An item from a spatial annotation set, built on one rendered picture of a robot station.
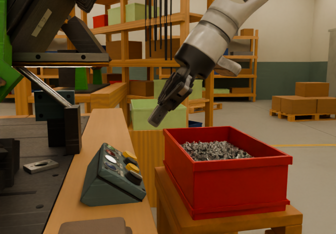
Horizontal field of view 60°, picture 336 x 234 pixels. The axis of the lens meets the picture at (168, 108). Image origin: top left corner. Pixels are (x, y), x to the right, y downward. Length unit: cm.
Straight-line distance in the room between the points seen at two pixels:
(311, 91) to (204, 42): 654
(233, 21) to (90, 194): 37
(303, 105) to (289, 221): 583
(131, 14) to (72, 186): 339
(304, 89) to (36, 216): 669
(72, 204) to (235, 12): 42
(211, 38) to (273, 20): 982
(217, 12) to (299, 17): 1017
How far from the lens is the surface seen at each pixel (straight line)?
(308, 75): 1079
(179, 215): 63
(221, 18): 55
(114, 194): 45
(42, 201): 50
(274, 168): 64
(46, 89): 71
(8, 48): 65
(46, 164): 63
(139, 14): 382
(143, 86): 367
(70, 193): 51
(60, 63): 68
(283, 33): 1044
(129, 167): 49
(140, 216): 42
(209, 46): 53
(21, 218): 46
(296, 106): 636
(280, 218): 67
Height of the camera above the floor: 110
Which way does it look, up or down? 8 degrees down
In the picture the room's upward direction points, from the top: straight up
